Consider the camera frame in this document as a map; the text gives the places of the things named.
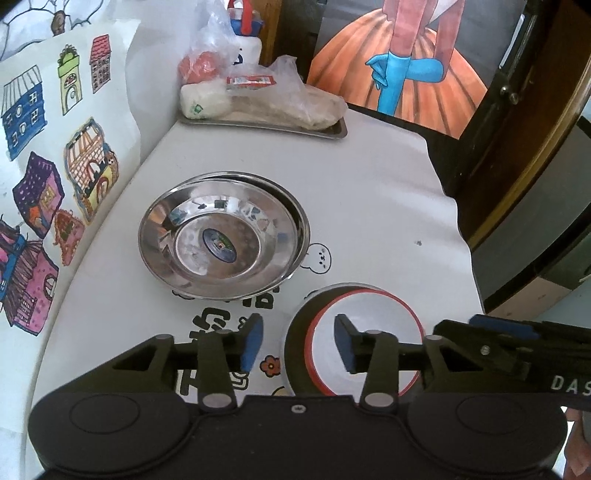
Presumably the wooden door frame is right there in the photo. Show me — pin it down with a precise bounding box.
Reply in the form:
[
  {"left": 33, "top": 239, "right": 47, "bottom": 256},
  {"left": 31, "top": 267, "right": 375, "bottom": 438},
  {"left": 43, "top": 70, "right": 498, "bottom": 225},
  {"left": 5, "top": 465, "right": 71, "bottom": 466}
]
[{"left": 261, "top": 0, "right": 302, "bottom": 80}]

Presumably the white food packet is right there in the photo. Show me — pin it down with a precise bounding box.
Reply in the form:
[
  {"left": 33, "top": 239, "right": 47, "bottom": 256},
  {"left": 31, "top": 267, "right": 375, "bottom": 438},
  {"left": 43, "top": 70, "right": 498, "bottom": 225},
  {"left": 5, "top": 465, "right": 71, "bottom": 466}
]
[{"left": 179, "top": 82, "right": 234, "bottom": 120}]

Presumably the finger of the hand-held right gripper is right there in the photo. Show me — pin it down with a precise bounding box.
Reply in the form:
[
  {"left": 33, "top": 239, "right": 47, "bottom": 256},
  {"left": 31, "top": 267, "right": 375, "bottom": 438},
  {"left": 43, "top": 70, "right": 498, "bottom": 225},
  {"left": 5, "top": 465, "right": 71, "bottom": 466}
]
[
  {"left": 468, "top": 314, "right": 542, "bottom": 343},
  {"left": 433, "top": 319, "right": 532, "bottom": 383}
]

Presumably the colourful houses drawing poster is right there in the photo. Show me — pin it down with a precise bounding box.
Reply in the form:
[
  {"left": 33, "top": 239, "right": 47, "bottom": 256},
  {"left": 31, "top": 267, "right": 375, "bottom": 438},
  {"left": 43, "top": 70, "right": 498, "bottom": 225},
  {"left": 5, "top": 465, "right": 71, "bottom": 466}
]
[{"left": 0, "top": 21, "right": 144, "bottom": 340}]

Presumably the red food in plastic bag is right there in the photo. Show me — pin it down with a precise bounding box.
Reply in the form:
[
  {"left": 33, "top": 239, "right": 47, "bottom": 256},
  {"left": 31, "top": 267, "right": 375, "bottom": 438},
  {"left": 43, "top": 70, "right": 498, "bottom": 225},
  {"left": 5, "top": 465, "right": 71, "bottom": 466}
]
[{"left": 179, "top": 50, "right": 221, "bottom": 86}]

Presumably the dark wooden door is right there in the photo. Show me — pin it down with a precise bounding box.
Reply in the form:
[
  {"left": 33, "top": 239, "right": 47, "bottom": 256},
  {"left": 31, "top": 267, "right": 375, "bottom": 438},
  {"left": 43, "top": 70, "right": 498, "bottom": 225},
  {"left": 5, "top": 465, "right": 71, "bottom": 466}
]
[{"left": 438, "top": 0, "right": 591, "bottom": 252}]

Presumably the person's right hand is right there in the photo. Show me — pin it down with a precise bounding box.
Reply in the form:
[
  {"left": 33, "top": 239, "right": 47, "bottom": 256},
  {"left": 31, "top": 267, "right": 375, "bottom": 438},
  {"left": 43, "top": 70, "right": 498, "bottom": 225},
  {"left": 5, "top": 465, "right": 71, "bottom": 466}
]
[{"left": 563, "top": 406, "right": 591, "bottom": 480}]

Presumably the orange dress painting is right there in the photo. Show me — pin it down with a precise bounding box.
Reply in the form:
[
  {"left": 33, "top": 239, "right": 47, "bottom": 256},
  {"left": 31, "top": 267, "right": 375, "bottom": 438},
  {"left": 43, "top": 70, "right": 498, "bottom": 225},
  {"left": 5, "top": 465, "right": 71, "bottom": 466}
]
[{"left": 306, "top": 0, "right": 491, "bottom": 140}]

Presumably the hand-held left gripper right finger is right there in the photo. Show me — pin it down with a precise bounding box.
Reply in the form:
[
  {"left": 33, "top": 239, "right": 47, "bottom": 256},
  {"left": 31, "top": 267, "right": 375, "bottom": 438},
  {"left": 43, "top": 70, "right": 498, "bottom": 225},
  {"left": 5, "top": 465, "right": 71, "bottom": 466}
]
[{"left": 333, "top": 313, "right": 481, "bottom": 411}]

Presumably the white bowl with red rim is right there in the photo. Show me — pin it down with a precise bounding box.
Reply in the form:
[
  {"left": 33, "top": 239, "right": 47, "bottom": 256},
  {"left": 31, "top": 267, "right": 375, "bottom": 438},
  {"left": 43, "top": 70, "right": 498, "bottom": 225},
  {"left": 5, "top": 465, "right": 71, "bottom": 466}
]
[
  {"left": 305, "top": 287, "right": 426, "bottom": 398},
  {"left": 281, "top": 284, "right": 419, "bottom": 398}
]

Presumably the clear plastic food bag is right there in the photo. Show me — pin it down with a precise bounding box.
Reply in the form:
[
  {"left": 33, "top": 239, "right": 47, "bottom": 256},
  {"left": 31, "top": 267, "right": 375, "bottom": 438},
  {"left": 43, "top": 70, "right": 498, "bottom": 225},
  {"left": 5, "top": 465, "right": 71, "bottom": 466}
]
[{"left": 224, "top": 54, "right": 348, "bottom": 131}]

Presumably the stainless steel plate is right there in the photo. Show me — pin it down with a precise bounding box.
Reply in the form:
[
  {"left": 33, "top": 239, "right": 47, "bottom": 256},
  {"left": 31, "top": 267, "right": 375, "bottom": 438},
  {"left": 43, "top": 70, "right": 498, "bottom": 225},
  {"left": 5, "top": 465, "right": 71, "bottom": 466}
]
[
  {"left": 196, "top": 172, "right": 311, "bottom": 283},
  {"left": 139, "top": 178, "right": 298, "bottom": 299}
]

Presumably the stainless steel tray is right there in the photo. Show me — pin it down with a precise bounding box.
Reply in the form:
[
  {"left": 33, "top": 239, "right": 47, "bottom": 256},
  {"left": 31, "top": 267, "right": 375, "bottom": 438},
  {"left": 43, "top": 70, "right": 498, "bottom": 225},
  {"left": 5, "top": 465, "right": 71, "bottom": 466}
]
[{"left": 177, "top": 112, "right": 348, "bottom": 140}]

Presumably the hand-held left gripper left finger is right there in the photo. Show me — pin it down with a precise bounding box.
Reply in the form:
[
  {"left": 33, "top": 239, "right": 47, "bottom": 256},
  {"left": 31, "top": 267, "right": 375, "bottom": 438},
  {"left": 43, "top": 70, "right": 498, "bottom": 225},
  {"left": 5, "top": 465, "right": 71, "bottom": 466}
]
[{"left": 112, "top": 313, "right": 265, "bottom": 411}]

